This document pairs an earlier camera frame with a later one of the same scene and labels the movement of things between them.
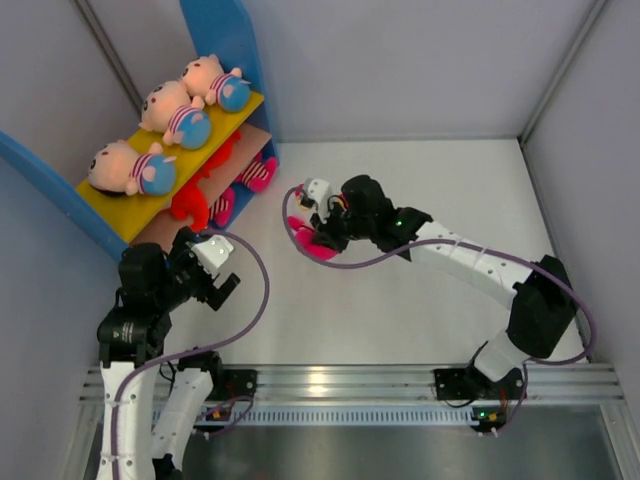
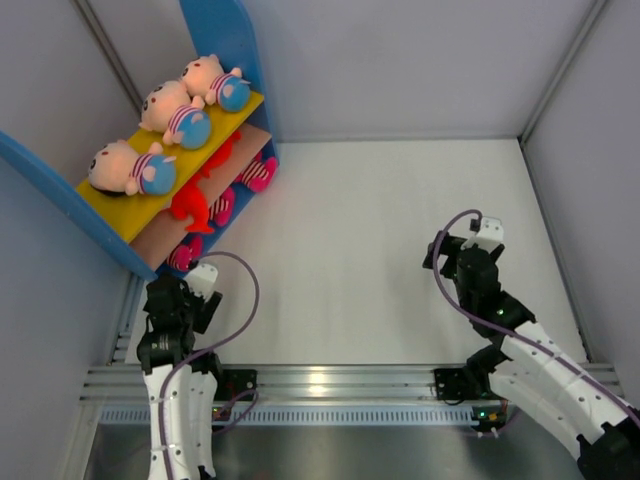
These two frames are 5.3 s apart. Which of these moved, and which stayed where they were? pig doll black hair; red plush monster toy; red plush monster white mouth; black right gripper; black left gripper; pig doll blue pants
Moved: black left gripper; black right gripper
Stayed: red plush monster toy; pig doll black hair; red plush monster white mouth; pig doll blue pants
